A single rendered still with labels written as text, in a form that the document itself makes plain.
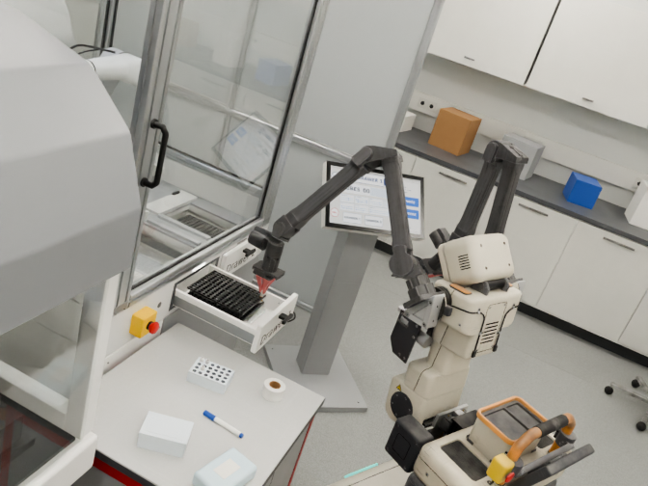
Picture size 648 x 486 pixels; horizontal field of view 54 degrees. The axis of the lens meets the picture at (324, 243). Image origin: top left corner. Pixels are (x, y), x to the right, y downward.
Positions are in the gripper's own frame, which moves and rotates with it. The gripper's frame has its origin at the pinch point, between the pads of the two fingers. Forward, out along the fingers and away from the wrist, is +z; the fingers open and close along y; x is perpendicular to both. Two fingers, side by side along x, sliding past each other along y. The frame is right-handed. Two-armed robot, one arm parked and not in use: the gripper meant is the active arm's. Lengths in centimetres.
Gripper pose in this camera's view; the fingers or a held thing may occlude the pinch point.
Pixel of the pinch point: (262, 290)
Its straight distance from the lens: 226.9
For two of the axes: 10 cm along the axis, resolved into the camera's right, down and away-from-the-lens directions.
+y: 8.8, 3.9, -2.8
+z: -2.8, 8.8, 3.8
